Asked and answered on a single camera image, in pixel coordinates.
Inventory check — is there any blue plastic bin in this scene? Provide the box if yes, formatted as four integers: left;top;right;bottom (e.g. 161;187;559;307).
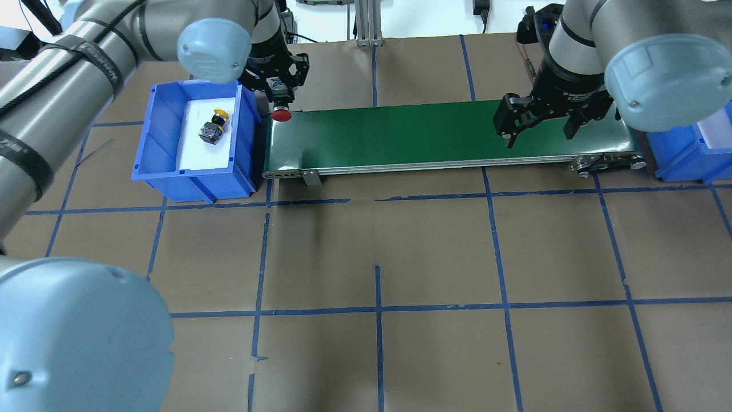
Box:
647;102;731;184
132;79;261;204

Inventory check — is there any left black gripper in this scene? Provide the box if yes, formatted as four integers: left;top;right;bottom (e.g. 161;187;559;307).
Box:
240;31;309;106

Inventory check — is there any white foam pad right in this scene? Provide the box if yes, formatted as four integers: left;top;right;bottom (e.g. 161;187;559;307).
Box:
697;109;731;150

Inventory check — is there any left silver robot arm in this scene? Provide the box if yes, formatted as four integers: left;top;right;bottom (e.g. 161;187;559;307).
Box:
2;1;309;411

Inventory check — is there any black power adapter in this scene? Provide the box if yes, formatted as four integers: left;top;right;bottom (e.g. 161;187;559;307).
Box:
279;11;297;45

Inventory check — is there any left blue plastic bin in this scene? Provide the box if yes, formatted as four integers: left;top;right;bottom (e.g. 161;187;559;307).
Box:
132;79;261;204

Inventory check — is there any right blue plastic bin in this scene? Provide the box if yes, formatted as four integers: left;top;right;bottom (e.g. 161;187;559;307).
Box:
647;102;731;184

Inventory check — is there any white foam pad left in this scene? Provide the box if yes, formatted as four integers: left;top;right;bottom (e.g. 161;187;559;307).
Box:
176;97;236;171

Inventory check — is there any white foam pad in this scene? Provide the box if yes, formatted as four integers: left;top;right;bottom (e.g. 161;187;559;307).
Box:
176;97;236;171
697;109;731;150

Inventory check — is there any green conveyor belt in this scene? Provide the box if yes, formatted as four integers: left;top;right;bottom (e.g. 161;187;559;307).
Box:
263;101;647;184

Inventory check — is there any yellow push button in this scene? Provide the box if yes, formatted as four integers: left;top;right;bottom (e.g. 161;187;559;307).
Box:
198;109;230;145

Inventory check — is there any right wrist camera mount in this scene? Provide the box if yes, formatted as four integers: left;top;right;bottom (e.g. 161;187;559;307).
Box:
516;3;564;45

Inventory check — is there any red push button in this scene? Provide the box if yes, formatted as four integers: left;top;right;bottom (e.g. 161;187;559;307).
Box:
268;77;293;122

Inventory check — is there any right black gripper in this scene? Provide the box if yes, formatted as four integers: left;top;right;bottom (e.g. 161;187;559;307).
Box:
492;58;614;149

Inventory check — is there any aluminium frame post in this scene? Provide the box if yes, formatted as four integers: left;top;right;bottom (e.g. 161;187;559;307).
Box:
355;0;384;47

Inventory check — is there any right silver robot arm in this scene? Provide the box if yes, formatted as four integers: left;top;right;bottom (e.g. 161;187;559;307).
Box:
492;1;731;148

